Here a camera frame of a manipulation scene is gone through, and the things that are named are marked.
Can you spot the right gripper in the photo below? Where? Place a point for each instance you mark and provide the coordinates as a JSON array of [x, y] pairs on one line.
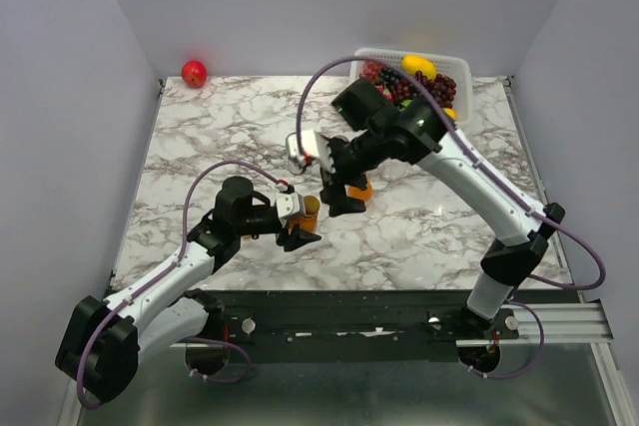
[[338, 203]]

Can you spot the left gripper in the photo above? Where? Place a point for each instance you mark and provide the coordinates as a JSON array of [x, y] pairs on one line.
[[296, 239]]

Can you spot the orange juice bottle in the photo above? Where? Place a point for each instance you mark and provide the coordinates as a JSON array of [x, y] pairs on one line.
[[365, 195], [308, 223]]

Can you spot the gold bottle cap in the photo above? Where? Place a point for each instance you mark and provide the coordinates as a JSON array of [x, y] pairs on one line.
[[312, 205]]

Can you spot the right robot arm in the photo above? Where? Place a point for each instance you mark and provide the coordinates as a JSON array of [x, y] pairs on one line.
[[417, 135]]

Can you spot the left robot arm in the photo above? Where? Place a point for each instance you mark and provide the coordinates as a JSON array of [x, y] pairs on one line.
[[106, 339]]

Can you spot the blue energy can left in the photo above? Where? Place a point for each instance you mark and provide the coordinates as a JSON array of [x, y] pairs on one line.
[[295, 168]]

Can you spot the red dragon fruit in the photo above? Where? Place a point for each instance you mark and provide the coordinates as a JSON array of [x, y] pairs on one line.
[[387, 93]]

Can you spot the light red grape bunch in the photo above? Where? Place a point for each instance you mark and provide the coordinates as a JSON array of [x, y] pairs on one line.
[[371, 70]]

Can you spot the black grape bunch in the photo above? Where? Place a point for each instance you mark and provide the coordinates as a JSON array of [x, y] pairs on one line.
[[388, 77]]

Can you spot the dark red grape bunch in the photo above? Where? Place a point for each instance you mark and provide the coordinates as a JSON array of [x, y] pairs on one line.
[[441, 88]]

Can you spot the white plastic fruit basket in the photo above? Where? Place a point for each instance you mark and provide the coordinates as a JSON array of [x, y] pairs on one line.
[[455, 68]]

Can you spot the red apple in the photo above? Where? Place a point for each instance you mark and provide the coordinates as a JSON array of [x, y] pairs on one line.
[[194, 74]]

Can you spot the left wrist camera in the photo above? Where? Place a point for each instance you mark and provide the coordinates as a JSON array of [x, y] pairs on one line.
[[290, 205]]

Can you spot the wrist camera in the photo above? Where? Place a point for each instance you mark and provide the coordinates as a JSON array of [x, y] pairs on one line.
[[314, 150], [290, 205]]

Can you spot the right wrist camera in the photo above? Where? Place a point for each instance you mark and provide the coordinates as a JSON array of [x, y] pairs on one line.
[[314, 150]]

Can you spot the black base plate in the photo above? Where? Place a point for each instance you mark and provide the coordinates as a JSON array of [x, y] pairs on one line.
[[348, 326]]

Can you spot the aluminium rail frame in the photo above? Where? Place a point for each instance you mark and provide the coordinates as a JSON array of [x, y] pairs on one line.
[[587, 323]]

